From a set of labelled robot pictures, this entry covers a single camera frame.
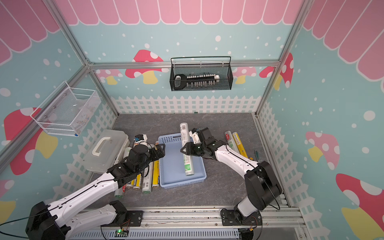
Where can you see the black wire wall basket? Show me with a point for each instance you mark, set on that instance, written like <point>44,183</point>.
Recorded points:
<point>219,65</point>

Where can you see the translucent plastic storage box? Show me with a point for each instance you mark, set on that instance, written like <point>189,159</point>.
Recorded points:
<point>107,151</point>

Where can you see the green circuit board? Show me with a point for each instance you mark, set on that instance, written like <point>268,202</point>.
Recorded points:
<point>121,233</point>

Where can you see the grey cable duct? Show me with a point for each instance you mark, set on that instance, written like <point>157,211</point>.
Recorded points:
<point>162,234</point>

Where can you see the white wire wall basket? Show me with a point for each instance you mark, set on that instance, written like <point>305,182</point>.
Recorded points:
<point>66,111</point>

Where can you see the black socket bit holder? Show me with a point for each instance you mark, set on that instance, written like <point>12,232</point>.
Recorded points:
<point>183,81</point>

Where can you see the white red-label wrap roll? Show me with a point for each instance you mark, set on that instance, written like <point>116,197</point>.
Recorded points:
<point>231,141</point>

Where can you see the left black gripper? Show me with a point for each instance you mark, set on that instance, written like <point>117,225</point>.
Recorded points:
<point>162,152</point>

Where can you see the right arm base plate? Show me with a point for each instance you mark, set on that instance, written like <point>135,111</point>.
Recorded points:
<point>235,218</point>

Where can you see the yellow wrap roll by basket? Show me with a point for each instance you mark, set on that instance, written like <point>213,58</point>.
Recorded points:
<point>156,174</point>

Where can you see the white green-label wrap roll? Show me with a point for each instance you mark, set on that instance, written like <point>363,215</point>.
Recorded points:
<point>185,138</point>

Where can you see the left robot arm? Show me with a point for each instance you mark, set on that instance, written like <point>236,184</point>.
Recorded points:
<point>63,219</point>

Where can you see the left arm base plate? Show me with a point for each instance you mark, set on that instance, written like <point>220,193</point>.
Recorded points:
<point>127,219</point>

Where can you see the blue plastic basket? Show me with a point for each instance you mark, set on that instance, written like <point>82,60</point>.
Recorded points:
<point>172,169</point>

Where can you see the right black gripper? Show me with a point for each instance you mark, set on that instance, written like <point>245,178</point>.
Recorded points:
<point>189,149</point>

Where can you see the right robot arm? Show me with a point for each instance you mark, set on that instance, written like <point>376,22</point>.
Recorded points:
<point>261,182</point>

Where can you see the green handled tool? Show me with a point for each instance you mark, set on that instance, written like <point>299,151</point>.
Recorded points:
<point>257,155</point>

